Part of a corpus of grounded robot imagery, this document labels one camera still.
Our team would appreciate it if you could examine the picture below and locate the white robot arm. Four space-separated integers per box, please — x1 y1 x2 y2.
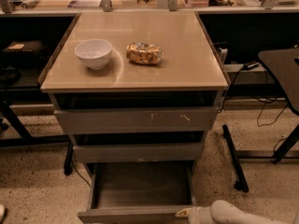
175 200 299 224

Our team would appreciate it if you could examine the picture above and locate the grey middle drawer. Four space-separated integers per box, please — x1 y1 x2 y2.
73 143 204 163

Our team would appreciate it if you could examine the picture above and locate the grey drawer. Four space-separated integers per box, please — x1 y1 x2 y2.
54 106 218 134
73 143 204 163

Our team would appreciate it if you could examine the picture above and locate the grey top drawer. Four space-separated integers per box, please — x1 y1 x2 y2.
54 106 218 134

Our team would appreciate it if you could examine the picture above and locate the grey drawer cabinet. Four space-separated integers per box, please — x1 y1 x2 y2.
41 11 230 168

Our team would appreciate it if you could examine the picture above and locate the black bar on floor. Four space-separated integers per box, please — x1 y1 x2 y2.
222 124 249 193

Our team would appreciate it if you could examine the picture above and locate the black power adapter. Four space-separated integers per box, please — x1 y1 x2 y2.
243 61 259 70

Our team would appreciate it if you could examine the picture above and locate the crushed golden snack bag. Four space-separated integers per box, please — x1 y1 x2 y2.
126 42 162 65

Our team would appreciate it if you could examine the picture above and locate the black table leg left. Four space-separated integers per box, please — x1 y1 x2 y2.
0 100 70 147

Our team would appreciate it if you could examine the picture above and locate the white shoe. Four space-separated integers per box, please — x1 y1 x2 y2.
0 204 5 223

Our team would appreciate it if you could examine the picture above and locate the white bowl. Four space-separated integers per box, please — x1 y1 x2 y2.
75 39 112 70

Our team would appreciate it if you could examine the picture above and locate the dark box on shelf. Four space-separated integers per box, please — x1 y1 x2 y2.
1 40 46 57

